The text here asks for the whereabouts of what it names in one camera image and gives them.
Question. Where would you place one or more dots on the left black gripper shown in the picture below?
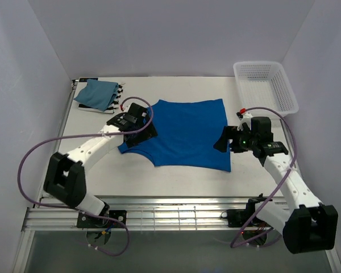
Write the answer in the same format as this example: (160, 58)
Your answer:
(148, 132)

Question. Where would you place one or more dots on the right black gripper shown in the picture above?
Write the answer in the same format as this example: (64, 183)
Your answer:
(230, 132)

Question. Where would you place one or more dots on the black white striped tank top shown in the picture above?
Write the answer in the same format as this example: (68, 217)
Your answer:
(112, 107)

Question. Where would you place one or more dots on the royal blue tank top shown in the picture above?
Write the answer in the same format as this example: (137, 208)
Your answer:
(187, 132)

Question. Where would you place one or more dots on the light blue tank top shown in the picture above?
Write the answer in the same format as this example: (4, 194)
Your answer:
(98, 95)

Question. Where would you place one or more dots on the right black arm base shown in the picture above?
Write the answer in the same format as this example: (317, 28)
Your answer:
(236, 218)

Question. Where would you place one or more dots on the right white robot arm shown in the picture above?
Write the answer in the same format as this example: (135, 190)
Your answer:
(308, 225)

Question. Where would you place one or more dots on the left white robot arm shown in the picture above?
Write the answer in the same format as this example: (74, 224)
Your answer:
(66, 174)

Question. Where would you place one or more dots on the white plastic basket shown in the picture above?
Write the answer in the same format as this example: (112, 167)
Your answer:
(265, 84)

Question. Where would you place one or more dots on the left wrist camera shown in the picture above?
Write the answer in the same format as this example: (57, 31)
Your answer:
(132, 119)

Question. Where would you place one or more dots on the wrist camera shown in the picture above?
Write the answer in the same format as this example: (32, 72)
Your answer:
(258, 125)
(132, 119)

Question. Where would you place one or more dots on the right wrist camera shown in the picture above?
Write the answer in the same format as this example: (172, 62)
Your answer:
(258, 125)

